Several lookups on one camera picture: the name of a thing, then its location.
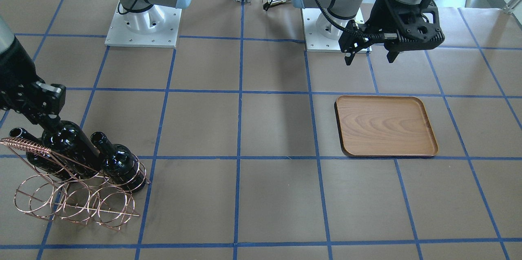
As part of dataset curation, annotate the wooden tray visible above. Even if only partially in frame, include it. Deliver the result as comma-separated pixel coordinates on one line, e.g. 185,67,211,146
334,95,439,157

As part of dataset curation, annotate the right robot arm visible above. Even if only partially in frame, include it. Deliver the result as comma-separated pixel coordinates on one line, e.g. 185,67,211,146
1,0,192,125

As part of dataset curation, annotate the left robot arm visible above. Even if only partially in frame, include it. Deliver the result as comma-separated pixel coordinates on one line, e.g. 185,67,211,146
292,0,445,65

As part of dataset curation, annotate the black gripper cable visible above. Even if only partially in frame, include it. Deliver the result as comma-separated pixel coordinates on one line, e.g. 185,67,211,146
301,0,388,42

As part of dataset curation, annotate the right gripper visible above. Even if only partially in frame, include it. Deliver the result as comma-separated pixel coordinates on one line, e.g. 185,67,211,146
0,38,66,128

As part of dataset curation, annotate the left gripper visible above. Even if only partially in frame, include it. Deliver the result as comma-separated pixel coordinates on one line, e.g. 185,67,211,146
339,0,445,66

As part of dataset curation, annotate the copper wire bottle basket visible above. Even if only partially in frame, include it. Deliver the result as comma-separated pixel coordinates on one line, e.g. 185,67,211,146
0,137,151,231

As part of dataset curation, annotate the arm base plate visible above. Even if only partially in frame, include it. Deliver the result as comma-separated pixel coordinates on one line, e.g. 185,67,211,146
301,8,343,53
105,5,182,48

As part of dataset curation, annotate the black wine bottle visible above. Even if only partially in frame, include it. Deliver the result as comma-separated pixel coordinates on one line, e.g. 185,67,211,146
40,118,102,179
90,132,146,193
9,128,72,181

